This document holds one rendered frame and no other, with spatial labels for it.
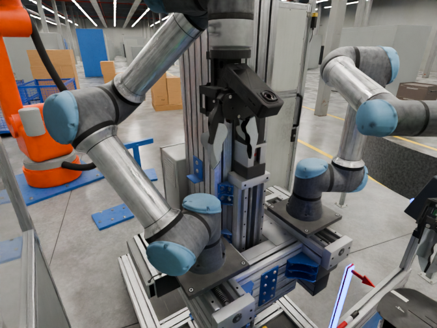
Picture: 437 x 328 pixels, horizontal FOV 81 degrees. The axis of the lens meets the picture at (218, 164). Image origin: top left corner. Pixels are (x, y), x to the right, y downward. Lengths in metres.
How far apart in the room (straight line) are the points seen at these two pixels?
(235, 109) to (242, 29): 0.13
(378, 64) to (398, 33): 9.22
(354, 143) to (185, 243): 0.70
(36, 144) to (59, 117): 3.06
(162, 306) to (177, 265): 1.20
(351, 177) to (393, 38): 9.16
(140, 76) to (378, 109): 0.54
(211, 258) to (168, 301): 1.06
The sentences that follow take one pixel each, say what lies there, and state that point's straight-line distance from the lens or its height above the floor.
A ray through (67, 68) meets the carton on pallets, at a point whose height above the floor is 1.16.
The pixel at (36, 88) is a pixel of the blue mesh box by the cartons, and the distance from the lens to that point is 6.36.
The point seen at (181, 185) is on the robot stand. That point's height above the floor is 1.10.
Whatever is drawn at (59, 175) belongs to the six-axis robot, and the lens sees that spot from 3.85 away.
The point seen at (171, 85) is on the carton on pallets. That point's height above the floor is 0.66.
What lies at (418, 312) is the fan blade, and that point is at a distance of 0.73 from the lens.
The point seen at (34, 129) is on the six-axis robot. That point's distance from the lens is 3.64.
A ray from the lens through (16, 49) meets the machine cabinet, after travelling 10.66.
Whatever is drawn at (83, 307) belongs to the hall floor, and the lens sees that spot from 2.29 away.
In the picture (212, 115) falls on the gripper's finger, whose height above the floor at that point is 1.58.
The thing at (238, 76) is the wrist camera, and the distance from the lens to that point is 0.43.
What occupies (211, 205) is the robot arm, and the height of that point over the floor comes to 1.27.
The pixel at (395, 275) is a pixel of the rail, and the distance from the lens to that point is 1.33.
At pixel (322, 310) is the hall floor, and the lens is 2.19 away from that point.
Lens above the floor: 1.69
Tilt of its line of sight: 25 degrees down
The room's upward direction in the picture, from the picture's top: straight up
